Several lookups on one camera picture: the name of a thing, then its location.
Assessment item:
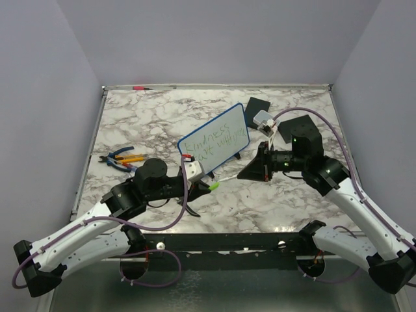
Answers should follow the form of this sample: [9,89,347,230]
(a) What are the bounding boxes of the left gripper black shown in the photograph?
[146,176,211,207]

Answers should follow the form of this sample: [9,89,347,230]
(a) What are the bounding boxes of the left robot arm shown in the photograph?
[12,155,210,298]

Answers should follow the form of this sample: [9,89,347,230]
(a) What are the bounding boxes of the green marker cap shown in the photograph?
[209,182,220,191]

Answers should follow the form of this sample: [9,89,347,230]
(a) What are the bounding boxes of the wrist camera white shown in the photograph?
[257,118,280,149]
[181,154,205,183]

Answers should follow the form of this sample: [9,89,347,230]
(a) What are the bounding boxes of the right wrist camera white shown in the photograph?
[257,118,280,149]

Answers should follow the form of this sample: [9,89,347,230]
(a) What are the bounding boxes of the white marker pen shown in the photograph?
[218,174,238,183]

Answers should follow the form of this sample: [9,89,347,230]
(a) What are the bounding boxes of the black network switch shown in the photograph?
[278,115,316,144]

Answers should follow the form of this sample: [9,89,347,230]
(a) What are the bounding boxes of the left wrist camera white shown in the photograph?
[181,154,205,183]

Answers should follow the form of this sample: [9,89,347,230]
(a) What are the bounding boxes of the blue handled cutters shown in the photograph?
[99,146,134,173]

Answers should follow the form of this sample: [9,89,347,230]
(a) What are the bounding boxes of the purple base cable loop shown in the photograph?
[119,248,183,287]

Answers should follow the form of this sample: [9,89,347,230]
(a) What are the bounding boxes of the blue framed whiteboard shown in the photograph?
[177,103,250,174]

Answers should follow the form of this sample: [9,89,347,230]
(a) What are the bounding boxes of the aluminium table frame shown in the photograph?
[35,83,407,312]

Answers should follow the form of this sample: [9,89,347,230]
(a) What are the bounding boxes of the white small router box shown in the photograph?
[253,110,276,129]

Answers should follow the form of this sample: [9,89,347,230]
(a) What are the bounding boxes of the yellow utility knife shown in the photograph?
[114,154,148,163]

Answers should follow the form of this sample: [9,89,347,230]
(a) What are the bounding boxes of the black handled pliers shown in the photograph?
[177,198,201,218]

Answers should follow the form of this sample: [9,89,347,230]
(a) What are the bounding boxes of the black flat box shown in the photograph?
[244,97,271,129]

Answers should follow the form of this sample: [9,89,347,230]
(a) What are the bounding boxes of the red pen at back rail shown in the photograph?
[132,86,152,91]

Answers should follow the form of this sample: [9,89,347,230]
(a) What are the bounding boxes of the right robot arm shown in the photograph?
[237,125,415,294]

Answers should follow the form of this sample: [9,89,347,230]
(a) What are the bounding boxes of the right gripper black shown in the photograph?
[238,140,307,181]

